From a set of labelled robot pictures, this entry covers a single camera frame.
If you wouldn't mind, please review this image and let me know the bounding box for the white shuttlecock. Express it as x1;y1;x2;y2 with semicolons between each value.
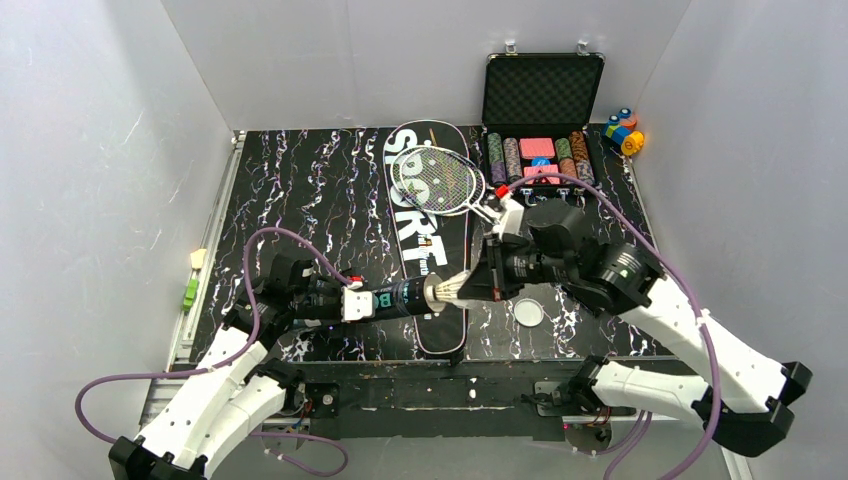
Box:
433;276;470;310

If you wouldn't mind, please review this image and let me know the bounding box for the clear round tube lid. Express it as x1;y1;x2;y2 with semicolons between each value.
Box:
513;298;545;328

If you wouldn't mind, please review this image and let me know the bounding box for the black shuttlecock tube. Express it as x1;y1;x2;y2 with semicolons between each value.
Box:
372;273;446;320

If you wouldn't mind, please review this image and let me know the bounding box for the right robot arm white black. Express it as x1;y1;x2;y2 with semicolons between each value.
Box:
435;199;812;457

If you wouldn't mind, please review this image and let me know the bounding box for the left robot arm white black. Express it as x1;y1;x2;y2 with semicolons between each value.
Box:
108;255;343;479

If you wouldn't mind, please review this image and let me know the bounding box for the white badminton racket upper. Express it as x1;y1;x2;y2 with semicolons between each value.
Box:
400;143;505;227

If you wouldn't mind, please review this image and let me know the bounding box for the white badminton racket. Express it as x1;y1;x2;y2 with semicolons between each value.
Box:
392;153;498;223
400;143;505;227

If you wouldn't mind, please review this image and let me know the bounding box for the white badminton racket lower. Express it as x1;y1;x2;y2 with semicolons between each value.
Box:
392;153;498;223

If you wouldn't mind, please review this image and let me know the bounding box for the pink playing card deck lower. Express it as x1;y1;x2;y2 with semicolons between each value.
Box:
523;164;560;185

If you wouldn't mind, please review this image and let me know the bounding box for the pink playing card deck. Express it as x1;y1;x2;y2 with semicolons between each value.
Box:
523;164;560;185
519;137;556;160

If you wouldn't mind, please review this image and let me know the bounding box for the poker chip row right inner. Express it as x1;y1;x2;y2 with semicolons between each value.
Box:
554;138;578;178

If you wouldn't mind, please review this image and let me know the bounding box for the poker chip row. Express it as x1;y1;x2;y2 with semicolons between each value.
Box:
569;131;595;185
487;133;507;186
503;138;523;184
554;138;578;178

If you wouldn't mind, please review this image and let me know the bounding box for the poker chip row far right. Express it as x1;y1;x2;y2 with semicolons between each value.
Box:
569;131;595;185

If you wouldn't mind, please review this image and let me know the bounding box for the poker chip row far left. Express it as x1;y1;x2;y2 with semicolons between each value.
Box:
487;133;507;186

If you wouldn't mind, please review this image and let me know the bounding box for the green small block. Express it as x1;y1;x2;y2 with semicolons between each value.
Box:
181;278;199;313

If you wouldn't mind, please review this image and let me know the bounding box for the beige small block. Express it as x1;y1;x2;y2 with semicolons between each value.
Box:
189;248;207;270

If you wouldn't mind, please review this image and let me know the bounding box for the pink playing card deck upper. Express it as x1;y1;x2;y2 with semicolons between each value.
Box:
519;137;556;160

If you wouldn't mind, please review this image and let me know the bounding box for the black racket bag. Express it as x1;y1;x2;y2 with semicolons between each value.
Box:
382;120;471;358

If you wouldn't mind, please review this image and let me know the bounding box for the black poker chip case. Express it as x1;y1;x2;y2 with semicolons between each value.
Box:
480;52;605;186

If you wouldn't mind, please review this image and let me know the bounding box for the colourful toy block train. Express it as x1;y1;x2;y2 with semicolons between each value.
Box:
602;108;645;156

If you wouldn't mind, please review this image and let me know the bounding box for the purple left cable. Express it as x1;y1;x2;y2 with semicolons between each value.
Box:
74;227;362;478

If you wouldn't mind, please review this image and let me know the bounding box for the purple cable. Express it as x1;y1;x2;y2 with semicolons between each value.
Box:
74;227;362;478
506;172;720;480

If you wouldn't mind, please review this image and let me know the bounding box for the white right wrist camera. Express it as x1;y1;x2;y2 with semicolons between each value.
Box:
492;185;525;240

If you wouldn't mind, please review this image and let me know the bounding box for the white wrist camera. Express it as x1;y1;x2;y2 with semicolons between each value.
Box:
492;185;525;240
341;276;375;323

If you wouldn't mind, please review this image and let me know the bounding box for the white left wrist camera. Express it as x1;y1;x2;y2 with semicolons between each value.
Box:
341;276;375;323

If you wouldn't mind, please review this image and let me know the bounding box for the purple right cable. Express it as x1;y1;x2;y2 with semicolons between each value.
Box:
506;172;720;480

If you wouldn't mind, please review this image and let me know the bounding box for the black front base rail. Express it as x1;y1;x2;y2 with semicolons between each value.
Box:
291;360;677;444

